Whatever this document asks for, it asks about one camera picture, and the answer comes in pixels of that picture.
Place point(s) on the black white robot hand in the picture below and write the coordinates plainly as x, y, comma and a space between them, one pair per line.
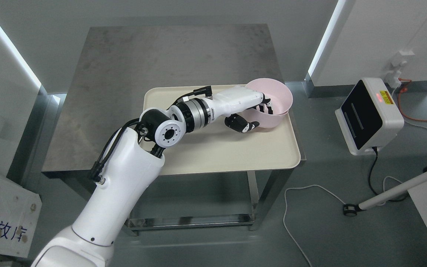
234, 100

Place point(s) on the pink bowl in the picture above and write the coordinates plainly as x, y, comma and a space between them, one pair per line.
264, 119
279, 94

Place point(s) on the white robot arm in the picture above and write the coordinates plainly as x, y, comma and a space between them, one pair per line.
128, 164

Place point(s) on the white black box device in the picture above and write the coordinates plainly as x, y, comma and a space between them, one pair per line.
369, 118

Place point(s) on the white stand leg with caster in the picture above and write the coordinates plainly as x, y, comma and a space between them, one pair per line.
351, 210

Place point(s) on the white sign with blue text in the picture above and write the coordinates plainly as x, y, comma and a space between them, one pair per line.
19, 213

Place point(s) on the white wall socket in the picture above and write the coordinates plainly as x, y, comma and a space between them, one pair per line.
397, 63

